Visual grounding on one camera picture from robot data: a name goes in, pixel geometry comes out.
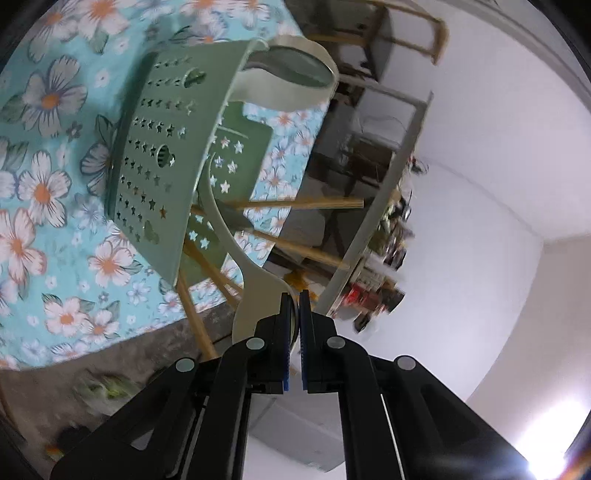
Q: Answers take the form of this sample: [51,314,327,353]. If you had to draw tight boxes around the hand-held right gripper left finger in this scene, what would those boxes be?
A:
[50,293,295,480]

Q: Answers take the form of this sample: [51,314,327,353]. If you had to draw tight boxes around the orange yellow bag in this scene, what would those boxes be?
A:
[284,271,319,296]

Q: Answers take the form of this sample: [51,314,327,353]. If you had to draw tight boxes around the green utensil holder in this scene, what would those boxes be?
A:
[104,39,273,287]

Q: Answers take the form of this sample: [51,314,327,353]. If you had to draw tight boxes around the white plastic soup spoon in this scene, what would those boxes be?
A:
[198,154,296,344]

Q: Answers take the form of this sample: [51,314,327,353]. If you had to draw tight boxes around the floral turquoise tablecloth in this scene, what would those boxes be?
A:
[0,0,331,370]

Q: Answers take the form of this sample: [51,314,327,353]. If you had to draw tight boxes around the wooden chair dark seat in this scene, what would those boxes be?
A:
[307,0,450,66]

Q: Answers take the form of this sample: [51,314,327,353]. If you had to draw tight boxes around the red bottle pack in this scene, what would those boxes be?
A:
[344,281,386,312]

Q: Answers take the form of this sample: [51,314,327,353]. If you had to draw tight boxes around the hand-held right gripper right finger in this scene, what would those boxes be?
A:
[299,290,533,480]

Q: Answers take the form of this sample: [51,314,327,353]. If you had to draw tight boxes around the tabletop clutter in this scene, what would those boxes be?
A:
[351,157,419,333]

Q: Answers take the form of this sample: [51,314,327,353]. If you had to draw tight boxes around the white plastic ladle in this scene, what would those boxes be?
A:
[228,38,341,112]

